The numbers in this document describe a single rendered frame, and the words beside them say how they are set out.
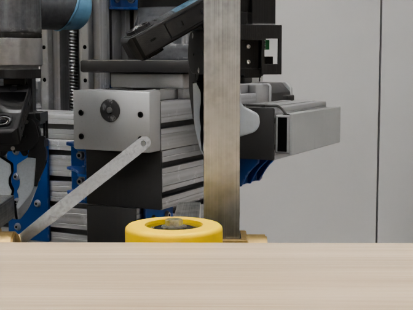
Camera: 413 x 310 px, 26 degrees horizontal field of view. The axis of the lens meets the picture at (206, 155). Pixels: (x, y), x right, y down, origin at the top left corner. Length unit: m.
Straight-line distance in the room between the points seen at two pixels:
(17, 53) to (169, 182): 0.30
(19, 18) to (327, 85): 2.44
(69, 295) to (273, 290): 0.12
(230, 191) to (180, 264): 0.25
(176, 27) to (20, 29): 0.39
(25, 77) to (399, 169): 2.58
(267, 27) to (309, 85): 2.64
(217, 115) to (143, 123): 0.46
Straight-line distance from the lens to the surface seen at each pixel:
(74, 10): 1.43
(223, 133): 0.86
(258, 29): 0.94
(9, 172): 1.29
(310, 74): 3.57
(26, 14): 1.27
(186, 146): 1.41
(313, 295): 0.55
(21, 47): 1.27
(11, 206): 1.21
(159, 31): 0.92
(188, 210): 1.09
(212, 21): 0.86
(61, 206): 0.95
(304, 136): 1.55
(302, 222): 3.63
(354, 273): 0.61
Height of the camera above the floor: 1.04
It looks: 6 degrees down
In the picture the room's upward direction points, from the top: straight up
